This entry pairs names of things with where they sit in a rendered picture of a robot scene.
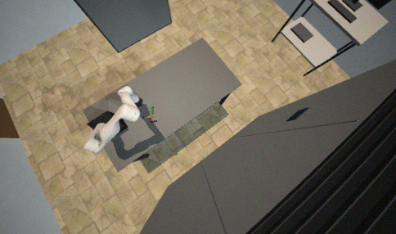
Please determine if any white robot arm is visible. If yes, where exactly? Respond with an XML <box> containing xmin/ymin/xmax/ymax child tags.
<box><xmin>83</xmin><ymin>86</ymin><xmax>140</xmax><ymax>153</ymax></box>

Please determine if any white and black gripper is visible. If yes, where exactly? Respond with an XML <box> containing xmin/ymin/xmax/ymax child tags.
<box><xmin>133</xmin><ymin>95</ymin><xmax>142</xmax><ymax>107</ymax></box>

